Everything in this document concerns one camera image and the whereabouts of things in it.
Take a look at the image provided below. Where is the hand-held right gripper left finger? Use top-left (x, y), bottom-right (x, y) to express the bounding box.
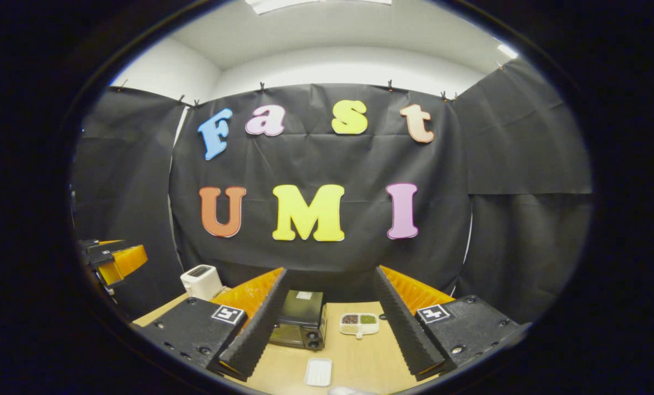
top-left (140, 267), bottom-right (290, 382)

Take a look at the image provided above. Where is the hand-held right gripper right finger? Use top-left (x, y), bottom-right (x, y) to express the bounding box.
top-left (372, 265), bottom-right (525, 382)

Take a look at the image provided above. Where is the black electric oven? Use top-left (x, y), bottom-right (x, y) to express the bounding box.
top-left (268, 290), bottom-right (327, 352)

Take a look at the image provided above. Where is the white divided grain dish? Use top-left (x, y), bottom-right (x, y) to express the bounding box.
top-left (339, 312), bottom-right (380, 340)

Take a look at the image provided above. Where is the white plastic tray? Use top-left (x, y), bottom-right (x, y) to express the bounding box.
top-left (304, 358), bottom-right (333, 387)

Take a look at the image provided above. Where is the white toaster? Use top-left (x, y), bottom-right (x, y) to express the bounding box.
top-left (180, 264), bottom-right (223, 301)

